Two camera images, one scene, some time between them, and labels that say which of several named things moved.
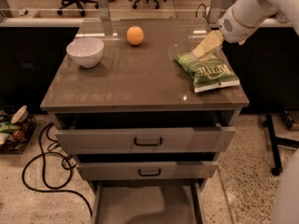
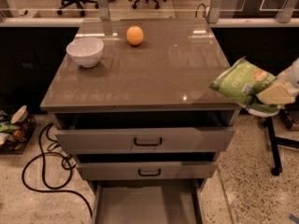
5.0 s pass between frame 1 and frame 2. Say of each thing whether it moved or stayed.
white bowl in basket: stayed
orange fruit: stayed
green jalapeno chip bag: moved
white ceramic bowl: stayed
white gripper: moved
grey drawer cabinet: stayed
